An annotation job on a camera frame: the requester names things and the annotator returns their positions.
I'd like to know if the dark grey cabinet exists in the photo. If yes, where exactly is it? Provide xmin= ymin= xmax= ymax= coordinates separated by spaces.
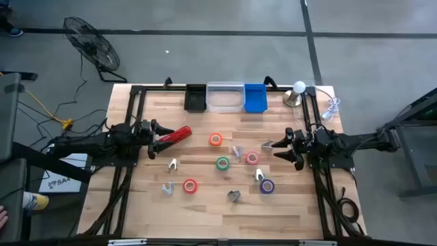
xmin=0 ymin=70 xmax=38 ymax=243

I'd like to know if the black diagonal beam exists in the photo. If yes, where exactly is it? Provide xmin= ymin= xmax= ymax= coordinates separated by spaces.
xmin=12 ymin=141 xmax=94 ymax=184

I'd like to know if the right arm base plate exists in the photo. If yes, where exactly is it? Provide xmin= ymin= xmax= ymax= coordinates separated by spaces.
xmin=305 ymin=141 xmax=356 ymax=169

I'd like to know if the pink tape roll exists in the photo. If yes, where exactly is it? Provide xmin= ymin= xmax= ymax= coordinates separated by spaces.
xmin=244 ymin=150 xmax=259 ymax=165

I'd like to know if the clear plastic bin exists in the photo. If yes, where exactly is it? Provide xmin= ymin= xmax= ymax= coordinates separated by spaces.
xmin=206 ymin=81 xmax=246 ymax=113

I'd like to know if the yellow and white container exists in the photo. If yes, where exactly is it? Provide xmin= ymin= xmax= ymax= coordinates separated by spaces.
xmin=22 ymin=191 xmax=50 ymax=211

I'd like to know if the red tape roll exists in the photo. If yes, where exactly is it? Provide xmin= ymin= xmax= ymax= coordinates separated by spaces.
xmin=182 ymin=178 xmax=198 ymax=195

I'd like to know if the black aluminium table frame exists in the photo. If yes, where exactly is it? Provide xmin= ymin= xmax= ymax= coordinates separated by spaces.
xmin=80 ymin=77 xmax=368 ymax=246

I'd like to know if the coiled black cable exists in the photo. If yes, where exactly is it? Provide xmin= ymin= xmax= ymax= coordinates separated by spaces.
xmin=336 ymin=186 xmax=361 ymax=225

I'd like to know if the silver bracket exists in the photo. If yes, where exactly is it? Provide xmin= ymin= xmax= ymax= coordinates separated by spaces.
xmin=299 ymin=240 xmax=338 ymax=246
xmin=107 ymin=238 xmax=147 ymax=246

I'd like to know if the bulb lamp with brass base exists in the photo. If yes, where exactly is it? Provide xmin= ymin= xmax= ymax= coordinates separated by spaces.
xmin=282 ymin=80 xmax=307 ymax=108

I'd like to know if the black plastic bin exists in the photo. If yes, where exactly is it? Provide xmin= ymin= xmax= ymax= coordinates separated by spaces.
xmin=183 ymin=83 xmax=208 ymax=113

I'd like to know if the black floor fan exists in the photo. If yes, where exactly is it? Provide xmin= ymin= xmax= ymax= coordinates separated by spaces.
xmin=62 ymin=16 xmax=128 ymax=83

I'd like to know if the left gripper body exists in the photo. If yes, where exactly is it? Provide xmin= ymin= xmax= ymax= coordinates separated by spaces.
xmin=138 ymin=118 xmax=160 ymax=161

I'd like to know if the purple tape roll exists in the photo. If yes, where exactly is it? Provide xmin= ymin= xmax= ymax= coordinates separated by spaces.
xmin=259 ymin=178 xmax=275 ymax=195

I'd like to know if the light blue staple remover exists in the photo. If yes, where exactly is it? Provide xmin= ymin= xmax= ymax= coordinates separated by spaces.
xmin=161 ymin=181 xmax=175 ymax=197

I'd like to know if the red cylindrical bottle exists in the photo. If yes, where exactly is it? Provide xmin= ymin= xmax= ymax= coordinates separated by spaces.
xmin=158 ymin=125 xmax=193 ymax=144

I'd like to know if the black floor cable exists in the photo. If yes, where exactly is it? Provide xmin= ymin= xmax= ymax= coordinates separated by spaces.
xmin=13 ymin=54 xmax=110 ymax=144

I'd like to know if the yellow floor cable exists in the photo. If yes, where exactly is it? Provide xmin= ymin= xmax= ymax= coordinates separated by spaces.
xmin=0 ymin=71 xmax=74 ymax=131

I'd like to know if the white printed sign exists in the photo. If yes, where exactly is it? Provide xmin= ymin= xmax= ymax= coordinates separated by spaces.
xmin=38 ymin=153 xmax=89 ymax=195

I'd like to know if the person's hand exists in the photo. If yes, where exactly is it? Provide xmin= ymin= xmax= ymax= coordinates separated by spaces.
xmin=0 ymin=205 xmax=9 ymax=229

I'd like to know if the dark metal cart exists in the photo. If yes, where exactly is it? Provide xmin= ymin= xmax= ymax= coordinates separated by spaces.
xmin=375 ymin=87 xmax=437 ymax=199

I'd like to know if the blue plastic bin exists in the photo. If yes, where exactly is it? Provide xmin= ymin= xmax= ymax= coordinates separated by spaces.
xmin=244 ymin=83 xmax=268 ymax=114

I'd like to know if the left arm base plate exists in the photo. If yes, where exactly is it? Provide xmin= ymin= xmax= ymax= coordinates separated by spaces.
xmin=90 ymin=150 xmax=141 ymax=168

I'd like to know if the white cable with adapter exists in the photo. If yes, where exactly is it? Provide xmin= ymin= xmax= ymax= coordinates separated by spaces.
xmin=293 ymin=84 xmax=342 ymax=136

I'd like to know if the green tape roll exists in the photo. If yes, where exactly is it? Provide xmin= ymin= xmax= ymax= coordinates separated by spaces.
xmin=215 ymin=156 xmax=231 ymax=172

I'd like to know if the orange tape roll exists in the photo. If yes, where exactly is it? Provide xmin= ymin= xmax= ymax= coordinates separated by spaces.
xmin=208 ymin=132 xmax=224 ymax=147

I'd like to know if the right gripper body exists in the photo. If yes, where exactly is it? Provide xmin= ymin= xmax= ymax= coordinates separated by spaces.
xmin=292 ymin=128 xmax=317 ymax=171

